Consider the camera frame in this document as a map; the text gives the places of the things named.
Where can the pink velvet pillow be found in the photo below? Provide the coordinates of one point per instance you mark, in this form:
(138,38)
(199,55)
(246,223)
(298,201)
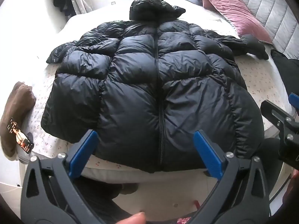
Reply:
(229,16)

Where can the person's dark trousers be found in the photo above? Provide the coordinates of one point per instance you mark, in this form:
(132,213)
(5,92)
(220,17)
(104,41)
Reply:
(100,191)

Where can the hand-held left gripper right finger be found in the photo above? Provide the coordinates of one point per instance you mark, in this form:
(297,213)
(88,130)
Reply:
(210,155)

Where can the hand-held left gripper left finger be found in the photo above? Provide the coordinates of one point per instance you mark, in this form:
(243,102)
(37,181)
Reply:
(83,155)

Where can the grey quilted headboard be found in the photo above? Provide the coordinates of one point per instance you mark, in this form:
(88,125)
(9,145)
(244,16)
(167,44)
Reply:
(268,7)

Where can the bed with white sheet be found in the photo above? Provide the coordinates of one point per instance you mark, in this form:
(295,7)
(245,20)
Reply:
(205,11)

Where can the person's left hand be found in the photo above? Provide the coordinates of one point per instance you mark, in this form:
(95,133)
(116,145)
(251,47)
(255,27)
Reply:
(132,218)

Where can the hanging printed tag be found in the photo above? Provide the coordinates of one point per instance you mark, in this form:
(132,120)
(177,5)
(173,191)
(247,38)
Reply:
(22,140)

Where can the person's right forearm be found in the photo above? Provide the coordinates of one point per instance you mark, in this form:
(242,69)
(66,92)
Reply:
(293,182)

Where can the brown garment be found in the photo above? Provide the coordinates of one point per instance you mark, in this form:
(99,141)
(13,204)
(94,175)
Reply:
(16,102)

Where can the dark cloth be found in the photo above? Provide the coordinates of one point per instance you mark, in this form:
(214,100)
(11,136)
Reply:
(286,72)

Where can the black puffer jacket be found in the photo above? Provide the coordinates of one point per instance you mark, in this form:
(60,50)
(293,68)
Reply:
(149,93)

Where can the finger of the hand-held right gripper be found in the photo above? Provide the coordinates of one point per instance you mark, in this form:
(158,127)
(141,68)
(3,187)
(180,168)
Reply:
(278,121)
(294,101)

